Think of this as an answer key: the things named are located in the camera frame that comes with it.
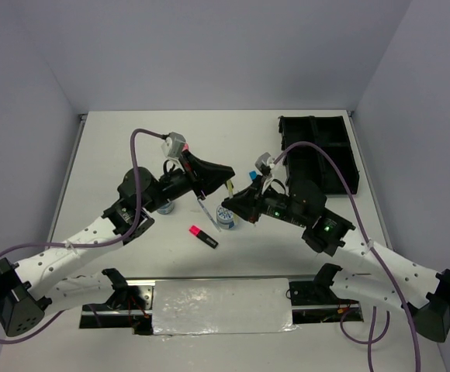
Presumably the black divided organizer tray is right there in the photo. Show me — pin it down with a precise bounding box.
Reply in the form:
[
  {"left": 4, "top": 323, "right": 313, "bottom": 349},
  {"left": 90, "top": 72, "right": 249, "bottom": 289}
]
[{"left": 279, "top": 115, "right": 359, "bottom": 195}]

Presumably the left blue glitter jar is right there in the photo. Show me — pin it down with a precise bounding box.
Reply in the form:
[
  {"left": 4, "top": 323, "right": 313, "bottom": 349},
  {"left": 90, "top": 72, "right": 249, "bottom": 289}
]
[{"left": 157, "top": 201, "right": 175, "bottom": 215}]

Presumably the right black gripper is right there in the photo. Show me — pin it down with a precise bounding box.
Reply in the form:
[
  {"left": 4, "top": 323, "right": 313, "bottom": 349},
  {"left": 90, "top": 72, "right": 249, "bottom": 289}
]
[{"left": 221, "top": 174, "right": 308, "bottom": 227}]

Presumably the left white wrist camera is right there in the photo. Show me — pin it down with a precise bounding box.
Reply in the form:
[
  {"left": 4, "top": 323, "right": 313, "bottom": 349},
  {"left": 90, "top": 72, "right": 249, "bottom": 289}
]
[{"left": 161, "top": 132, "right": 186, "bottom": 159}]

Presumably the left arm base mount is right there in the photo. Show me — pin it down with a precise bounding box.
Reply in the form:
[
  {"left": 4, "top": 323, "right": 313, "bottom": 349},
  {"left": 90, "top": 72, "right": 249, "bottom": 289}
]
[{"left": 79, "top": 268, "right": 155, "bottom": 336}]

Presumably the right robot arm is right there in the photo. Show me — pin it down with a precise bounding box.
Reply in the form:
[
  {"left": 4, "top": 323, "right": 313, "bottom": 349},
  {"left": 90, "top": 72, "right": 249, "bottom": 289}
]
[{"left": 222, "top": 176, "right": 450, "bottom": 343}]

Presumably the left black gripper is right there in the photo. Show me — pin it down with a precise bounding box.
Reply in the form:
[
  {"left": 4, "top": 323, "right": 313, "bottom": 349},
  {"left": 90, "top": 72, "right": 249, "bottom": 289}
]
[{"left": 144, "top": 150, "right": 235, "bottom": 213}]

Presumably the yellow green pen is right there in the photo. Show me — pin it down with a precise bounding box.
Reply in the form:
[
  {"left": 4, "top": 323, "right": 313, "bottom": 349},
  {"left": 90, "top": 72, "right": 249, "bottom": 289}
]
[{"left": 226, "top": 180, "right": 234, "bottom": 198}]

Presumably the blue glitter jar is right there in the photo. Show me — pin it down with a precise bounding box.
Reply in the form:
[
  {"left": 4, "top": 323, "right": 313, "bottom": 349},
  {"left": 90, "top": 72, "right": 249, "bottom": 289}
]
[
  {"left": 157, "top": 201, "right": 175, "bottom": 215},
  {"left": 216, "top": 205, "right": 237, "bottom": 229}
]

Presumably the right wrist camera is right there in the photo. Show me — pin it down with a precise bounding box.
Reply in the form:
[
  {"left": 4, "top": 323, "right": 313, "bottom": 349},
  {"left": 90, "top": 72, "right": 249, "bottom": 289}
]
[{"left": 254, "top": 152, "right": 275, "bottom": 184}]

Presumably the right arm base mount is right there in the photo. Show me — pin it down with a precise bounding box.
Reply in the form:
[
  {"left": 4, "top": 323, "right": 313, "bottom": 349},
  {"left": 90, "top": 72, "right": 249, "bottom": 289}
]
[{"left": 286, "top": 280, "right": 363, "bottom": 325}]

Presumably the blue highlighter marker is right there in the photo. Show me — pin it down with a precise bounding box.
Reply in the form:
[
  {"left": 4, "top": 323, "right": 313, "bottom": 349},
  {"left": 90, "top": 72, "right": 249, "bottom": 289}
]
[{"left": 249, "top": 170, "right": 258, "bottom": 181}]

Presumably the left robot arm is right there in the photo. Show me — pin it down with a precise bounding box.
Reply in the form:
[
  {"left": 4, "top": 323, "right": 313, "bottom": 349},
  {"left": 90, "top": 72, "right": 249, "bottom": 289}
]
[{"left": 0, "top": 150, "right": 234, "bottom": 343}]

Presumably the blue clear pen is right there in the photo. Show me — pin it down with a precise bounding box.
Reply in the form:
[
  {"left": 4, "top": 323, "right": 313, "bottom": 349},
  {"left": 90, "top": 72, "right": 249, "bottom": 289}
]
[{"left": 197, "top": 198, "right": 222, "bottom": 232}]

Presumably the pink highlighter marker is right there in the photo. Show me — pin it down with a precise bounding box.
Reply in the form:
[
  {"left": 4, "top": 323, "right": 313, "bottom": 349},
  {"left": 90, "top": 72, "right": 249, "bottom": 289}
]
[{"left": 189, "top": 226, "right": 219, "bottom": 249}]

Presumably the right blue glitter jar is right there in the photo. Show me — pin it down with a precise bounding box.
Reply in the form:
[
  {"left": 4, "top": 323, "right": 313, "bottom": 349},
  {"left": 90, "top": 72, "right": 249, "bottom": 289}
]
[{"left": 216, "top": 205, "right": 237, "bottom": 229}]

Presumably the silver foil tape strip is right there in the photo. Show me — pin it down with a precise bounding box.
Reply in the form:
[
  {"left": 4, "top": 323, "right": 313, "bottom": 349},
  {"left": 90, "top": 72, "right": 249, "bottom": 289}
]
[{"left": 152, "top": 278, "right": 296, "bottom": 336}]

